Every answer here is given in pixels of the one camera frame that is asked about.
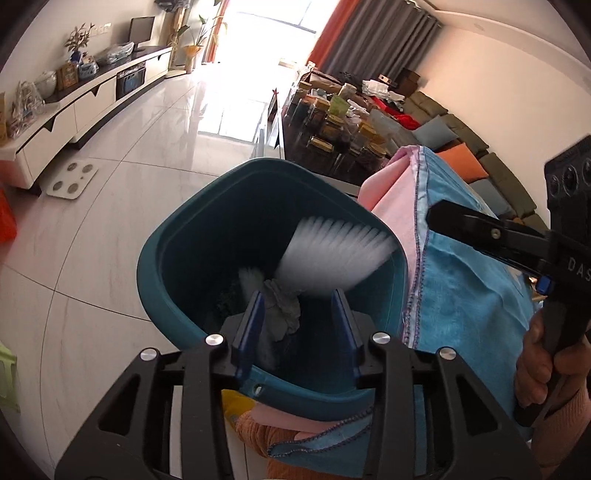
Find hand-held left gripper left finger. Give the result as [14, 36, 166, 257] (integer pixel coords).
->
[54, 291, 266, 480]

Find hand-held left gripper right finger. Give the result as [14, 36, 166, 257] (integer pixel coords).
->
[330, 288, 543, 480]

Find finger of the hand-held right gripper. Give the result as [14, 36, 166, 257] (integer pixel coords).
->
[427, 200, 552, 278]

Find teal trash bin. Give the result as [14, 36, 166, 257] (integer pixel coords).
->
[136, 158, 409, 409]

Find person's right forearm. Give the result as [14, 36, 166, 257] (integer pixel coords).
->
[531, 388, 591, 480]

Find person's right hand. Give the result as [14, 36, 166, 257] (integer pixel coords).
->
[515, 314, 586, 409]

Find crumpled grey tissue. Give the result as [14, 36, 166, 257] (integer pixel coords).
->
[263, 277, 303, 342]

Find orange cushion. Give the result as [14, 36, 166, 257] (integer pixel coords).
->
[436, 143, 490, 183]

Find olive green sofa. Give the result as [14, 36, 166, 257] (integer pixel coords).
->
[394, 90, 550, 227]

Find blue floral tablecloth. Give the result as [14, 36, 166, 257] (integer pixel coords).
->
[249, 145, 548, 462]

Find red cloth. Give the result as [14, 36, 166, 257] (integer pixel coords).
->
[369, 97, 421, 130]

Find brown boxes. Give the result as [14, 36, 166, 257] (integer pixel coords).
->
[397, 68, 421, 95]

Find pile of white clothes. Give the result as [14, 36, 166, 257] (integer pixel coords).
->
[362, 79, 404, 100]

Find group of glass jars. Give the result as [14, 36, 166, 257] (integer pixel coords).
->
[284, 80, 393, 171]

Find dark glass coffee table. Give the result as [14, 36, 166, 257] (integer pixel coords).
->
[252, 85, 402, 188]

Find grey curtain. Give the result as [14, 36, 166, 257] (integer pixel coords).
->
[318, 0, 444, 86]

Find orange curtain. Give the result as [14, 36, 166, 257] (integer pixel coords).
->
[307, 0, 356, 68]

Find white bathroom scale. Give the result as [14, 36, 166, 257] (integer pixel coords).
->
[44, 161, 99, 200]

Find orange mesh bag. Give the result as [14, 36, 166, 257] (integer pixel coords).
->
[0, 187, 18, 243]

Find window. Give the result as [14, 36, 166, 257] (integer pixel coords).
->
[203, 0, 333, 65]

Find tall plant in yellow pot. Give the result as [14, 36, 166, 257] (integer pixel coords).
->
[175, 13, 229, 73]

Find white and black TV cabinet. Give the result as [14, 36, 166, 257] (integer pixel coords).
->
[0, 44, 176, 190]

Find clear plastic bag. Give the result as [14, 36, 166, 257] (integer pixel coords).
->
[95, 41, 134, 65]

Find ship model in clear wrap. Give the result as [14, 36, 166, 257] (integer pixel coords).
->
[9, 80, 47, 134]

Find black monitor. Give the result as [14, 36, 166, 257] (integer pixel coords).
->
[128, 16, 158, 47]

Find white ceramic jar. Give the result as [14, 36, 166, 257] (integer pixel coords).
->
[34, 70, 58, 99]

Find small plant in blue vase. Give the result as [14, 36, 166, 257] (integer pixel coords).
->
[65, 23, 95, 63]

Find wooden picture frame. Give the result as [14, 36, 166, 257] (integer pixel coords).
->
[56, 62, 79, 88]

